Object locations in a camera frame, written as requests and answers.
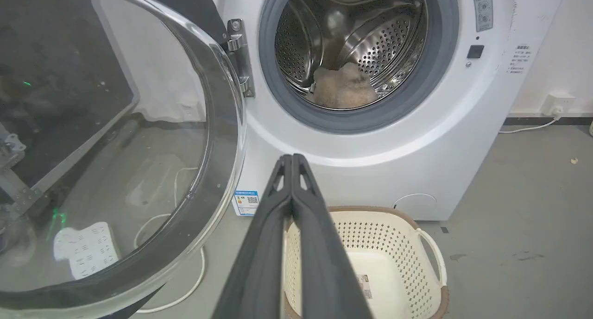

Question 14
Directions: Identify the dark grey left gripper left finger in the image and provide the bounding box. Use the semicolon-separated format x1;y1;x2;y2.
212;154;293;319

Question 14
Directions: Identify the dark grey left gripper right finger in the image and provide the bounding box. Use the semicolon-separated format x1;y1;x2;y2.
292;153;374;319

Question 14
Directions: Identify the white front-load washing machine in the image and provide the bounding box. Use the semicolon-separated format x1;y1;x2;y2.
204;0;569;221

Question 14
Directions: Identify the round glass washer door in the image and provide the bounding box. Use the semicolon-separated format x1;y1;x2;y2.
0;0;247;319

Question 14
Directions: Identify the metal door hinge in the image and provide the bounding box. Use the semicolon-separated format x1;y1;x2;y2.
225;19;256;98

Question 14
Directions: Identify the cream perforated laundry basket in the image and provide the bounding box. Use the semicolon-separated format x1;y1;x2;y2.
283;206;450;319

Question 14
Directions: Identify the white power strip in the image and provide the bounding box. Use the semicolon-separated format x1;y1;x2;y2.
53;222;121;281

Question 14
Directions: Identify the beige towel in drum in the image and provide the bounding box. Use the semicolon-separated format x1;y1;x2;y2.
313;62;379;110

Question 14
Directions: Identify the white power strip cable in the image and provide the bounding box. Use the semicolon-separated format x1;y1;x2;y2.
133;167;206;314

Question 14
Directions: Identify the white wall power socket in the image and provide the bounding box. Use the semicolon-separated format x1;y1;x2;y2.
541;93;576;117

